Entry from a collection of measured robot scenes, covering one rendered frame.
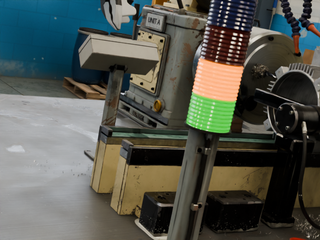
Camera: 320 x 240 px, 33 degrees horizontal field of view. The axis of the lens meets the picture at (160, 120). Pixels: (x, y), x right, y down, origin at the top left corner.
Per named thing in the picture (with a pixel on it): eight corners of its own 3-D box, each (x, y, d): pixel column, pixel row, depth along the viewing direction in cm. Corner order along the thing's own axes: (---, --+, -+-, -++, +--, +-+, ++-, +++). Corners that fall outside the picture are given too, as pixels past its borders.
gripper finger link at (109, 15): (135, 32, 131) (130, 0, 134) (113, 28, 128) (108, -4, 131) (130, 39, 133) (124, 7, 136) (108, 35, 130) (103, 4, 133)
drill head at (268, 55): (224, 99, 178) (240, 23, 173) (302, 132, 148) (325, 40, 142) (159, 93, 165) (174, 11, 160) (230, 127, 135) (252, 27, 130)
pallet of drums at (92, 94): (149, 94, 712) (159, 38, 697) (180, 110, 645) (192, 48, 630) (62, 86, 651) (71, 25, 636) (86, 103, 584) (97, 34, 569)
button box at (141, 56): (145, 75, 131) (142, 56, 133) (160, 61, 126) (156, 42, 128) (80, 68, 123) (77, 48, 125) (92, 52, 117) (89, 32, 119)
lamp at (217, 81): (219, 92, 76) (225, 60, 75) (245, 103, 71) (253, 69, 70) (183, 88, 73) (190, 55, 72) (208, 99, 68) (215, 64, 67)
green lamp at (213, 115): (212, 123, 77) (219, 92, 76) (238, 135, 72) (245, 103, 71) (176, 121, 74) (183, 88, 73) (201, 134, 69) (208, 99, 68)
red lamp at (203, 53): (225, 60, 75) (233, 28, 74) (253, 69, 70) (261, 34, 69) (190, 55, 72) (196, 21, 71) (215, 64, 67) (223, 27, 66)
